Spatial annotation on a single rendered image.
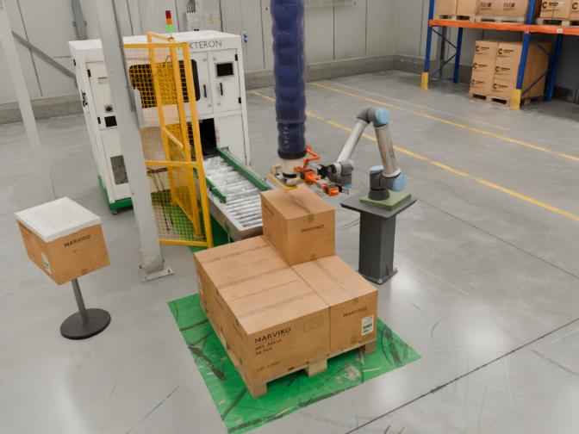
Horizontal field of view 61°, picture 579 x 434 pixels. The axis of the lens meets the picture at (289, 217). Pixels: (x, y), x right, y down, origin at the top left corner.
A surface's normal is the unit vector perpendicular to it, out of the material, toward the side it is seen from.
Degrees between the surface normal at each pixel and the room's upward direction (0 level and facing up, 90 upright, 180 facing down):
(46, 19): 90
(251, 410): 0
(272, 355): 90
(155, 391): 0
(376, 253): 90
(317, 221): 90
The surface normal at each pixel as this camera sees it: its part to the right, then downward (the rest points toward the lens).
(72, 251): 0.71, 0.28
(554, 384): -0.04, -0.90
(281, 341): 0.44, 0.37
